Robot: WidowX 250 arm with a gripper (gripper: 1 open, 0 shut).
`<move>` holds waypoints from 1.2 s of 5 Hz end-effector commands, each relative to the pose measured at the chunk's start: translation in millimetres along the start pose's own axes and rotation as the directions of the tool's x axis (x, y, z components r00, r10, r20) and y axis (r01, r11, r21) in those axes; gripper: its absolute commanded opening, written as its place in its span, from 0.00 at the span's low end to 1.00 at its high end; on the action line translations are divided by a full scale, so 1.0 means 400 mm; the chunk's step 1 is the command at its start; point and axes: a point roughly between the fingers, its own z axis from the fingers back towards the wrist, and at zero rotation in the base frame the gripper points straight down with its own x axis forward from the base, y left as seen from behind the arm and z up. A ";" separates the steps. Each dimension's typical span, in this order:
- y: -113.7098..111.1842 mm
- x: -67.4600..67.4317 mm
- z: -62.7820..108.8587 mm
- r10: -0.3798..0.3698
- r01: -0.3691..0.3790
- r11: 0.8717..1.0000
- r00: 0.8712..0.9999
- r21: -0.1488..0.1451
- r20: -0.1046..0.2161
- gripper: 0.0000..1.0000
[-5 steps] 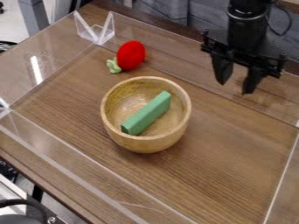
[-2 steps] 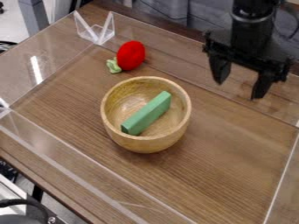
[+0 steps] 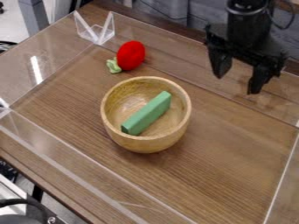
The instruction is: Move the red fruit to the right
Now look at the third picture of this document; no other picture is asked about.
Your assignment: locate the red plush strawberry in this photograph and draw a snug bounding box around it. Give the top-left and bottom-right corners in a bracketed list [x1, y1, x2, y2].
[107, 40, 146, 74]

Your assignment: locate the black metal bracket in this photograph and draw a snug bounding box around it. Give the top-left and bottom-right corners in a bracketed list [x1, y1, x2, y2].
[26, 197, 69, 224]

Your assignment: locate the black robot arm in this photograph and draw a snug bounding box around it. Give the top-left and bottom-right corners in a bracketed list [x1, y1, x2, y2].
[205, 0, 296, 95]

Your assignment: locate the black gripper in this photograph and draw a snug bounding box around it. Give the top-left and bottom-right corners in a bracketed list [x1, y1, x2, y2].
[205, 24, 288, 95]

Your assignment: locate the wooden bowl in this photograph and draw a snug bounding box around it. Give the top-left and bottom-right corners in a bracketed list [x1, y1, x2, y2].
[101, 76, 193, 153]

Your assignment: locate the black cable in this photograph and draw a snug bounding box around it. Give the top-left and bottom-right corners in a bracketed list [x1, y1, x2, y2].
[0, 198, 45, 224]

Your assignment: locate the green rectangular block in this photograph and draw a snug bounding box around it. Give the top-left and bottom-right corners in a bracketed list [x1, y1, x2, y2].
[121, 91, 173, 136]

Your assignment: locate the clear acrylic enclosure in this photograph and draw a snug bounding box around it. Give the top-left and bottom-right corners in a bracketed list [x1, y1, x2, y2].
[0, 10, 299, 224]

